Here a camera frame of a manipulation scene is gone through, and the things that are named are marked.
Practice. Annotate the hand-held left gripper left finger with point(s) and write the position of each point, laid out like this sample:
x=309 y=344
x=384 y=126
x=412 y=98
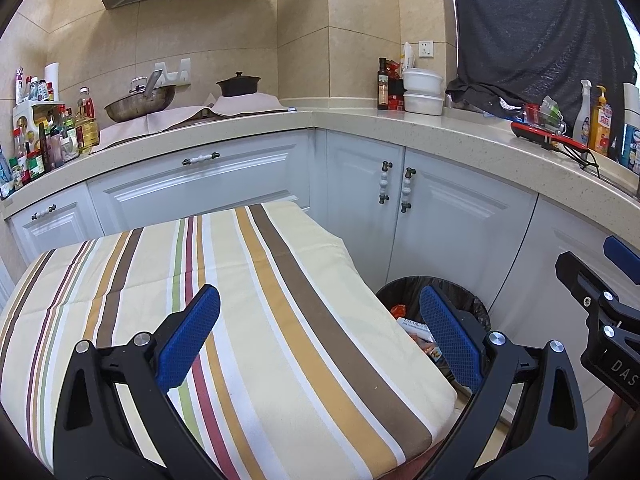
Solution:
x=190 y=335

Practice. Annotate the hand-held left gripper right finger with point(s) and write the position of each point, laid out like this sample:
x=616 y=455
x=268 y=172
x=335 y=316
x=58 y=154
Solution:
x=450 y=335

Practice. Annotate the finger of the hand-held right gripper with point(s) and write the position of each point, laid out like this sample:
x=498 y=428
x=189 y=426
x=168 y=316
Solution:
x=622 y=255
x=582 y=280

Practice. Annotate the white blue-printed tube packet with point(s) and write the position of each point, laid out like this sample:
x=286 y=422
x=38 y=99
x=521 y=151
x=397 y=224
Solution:
x=415 y=327

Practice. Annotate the black-lined trash bin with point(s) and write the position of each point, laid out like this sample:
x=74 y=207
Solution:
x=400 y=290

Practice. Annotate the person's right hand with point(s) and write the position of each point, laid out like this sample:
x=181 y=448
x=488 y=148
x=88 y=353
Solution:
x=612 y=420

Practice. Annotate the orange crumpled wrapper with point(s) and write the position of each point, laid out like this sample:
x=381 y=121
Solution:
x=398 y=310

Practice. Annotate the striped tablecloth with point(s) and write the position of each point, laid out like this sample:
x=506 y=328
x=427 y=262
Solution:
x=150 y=280

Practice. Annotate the white blue-labelled bottle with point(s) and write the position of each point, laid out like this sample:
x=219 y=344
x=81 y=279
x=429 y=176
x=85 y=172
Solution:
x=631 y=135

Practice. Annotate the yellow dish soap bottle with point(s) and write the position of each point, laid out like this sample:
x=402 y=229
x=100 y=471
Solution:
x=601 y=125

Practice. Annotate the white spray bottle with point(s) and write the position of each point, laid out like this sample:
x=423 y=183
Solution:
x=582 y=120

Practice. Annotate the red black flat device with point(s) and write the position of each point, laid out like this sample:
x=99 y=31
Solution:
x=540 y=135

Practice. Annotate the clear plastic container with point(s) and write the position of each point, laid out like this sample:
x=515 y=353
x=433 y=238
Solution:
x=542 y=112

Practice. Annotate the white kitchen cabinet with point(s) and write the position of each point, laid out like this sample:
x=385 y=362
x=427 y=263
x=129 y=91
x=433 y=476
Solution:
x=250 y=175

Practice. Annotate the beige stone countertop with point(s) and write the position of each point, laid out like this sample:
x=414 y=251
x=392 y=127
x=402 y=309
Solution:
x=450 y=130

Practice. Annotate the yellow cooking oil bottle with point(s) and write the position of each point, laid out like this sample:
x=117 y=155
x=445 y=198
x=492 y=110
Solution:
x=89 y=127

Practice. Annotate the white round bowl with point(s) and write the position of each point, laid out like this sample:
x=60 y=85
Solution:
x=424 y=104
x=422 y=81

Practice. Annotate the steel wok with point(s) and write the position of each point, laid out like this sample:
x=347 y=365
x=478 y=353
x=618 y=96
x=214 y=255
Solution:
x=140 y=107

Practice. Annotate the beige stove cover cloth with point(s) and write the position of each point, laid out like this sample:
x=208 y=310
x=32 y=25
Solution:
x=240 y=105

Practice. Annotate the cluster of seasoning bottles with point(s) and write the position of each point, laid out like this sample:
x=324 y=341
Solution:
x=45 y=145

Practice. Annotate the dark cloth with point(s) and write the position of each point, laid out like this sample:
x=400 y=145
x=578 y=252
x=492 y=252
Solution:
x=540 y=25

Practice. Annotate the blue white plastic packet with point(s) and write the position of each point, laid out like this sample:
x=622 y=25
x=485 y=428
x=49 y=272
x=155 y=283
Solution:
x=5 y=175

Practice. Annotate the red snack boxes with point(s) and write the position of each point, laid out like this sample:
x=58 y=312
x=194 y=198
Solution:
x=396 y=95

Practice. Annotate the black lidded pot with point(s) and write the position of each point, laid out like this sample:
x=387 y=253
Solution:
x=239 y=86

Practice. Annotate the dark olive oil bottle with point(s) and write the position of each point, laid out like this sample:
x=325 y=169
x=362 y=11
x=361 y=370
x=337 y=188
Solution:
x=383 y=87

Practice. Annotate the white paper towel roll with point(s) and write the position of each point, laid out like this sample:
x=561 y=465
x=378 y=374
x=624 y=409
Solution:
x=52 y=82

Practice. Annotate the white wall outlet cover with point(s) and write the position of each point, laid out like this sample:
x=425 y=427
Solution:
x=172 y=71

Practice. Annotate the white wall socket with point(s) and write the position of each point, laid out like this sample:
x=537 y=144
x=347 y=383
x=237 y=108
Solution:
x=426 y=49

